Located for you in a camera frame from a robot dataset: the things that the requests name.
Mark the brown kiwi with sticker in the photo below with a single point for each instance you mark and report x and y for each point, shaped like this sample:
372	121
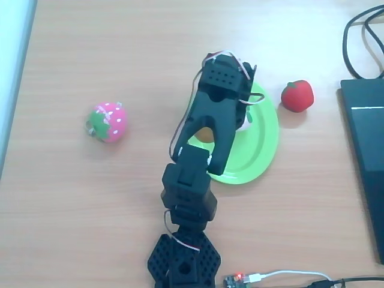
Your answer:
205	135

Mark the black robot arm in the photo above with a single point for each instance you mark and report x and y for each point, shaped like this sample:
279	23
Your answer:
210	105

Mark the green oval plate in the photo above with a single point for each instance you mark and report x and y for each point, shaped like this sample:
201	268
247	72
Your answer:
258	144

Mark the red tomato plush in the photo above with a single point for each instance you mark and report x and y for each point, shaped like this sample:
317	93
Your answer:
298	96

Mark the black laptop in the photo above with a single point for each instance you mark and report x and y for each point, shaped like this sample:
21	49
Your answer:
369	135

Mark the pink strawberry plush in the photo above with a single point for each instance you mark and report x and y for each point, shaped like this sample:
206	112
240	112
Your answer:
115	120

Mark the motor controller board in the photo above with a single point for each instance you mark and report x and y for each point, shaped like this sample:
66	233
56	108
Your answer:
235	280

